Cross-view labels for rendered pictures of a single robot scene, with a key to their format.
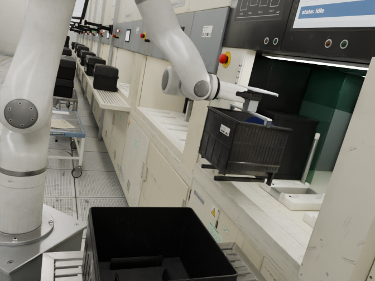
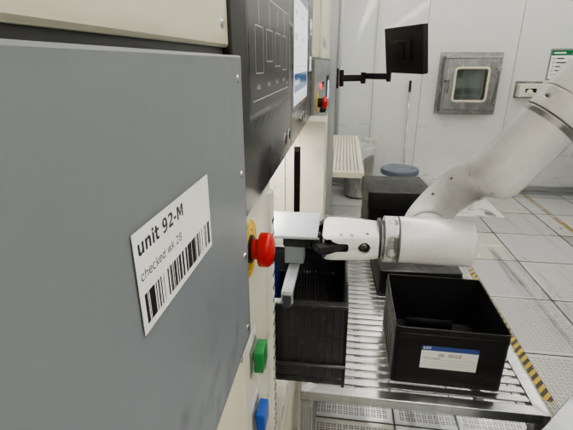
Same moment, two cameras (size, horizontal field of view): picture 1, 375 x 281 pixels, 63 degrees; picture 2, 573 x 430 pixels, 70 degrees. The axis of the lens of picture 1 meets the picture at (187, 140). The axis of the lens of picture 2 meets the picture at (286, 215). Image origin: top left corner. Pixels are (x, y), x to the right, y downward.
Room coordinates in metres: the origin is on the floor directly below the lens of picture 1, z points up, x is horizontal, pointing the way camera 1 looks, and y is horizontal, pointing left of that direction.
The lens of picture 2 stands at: (1.66, 0.17, 1.55)
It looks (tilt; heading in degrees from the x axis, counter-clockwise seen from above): 21 degrees down; 212
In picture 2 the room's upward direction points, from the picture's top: straight up
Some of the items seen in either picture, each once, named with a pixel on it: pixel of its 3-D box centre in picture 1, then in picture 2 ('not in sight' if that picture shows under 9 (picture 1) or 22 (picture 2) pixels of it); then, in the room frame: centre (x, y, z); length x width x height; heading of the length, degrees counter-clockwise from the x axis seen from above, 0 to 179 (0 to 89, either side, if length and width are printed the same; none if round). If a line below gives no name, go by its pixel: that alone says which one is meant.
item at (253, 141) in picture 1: (243, 133); (295, 297); (1.06, -0.18, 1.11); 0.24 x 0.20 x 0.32; 24
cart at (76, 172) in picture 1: (59, 139); not in sight; (3.09, 1.32, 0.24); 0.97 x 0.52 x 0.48; 27
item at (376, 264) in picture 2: not in sight; (412, 262); (0.21, -0.16, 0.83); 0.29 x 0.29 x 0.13; 27
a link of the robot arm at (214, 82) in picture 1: (208, 87); (388, 239); (0.99, -0.03, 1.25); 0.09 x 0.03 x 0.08; 24
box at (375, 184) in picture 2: not in sight; (393, 209); (-0.17, -0.37, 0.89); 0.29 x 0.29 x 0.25; 28
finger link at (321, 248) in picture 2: not in sight; (332, 243); (1.06, -0.11, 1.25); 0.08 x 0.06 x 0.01; 172
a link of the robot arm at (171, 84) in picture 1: (185, 83); (434, 240); (0.95, 0.04, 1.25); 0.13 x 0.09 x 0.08; 114
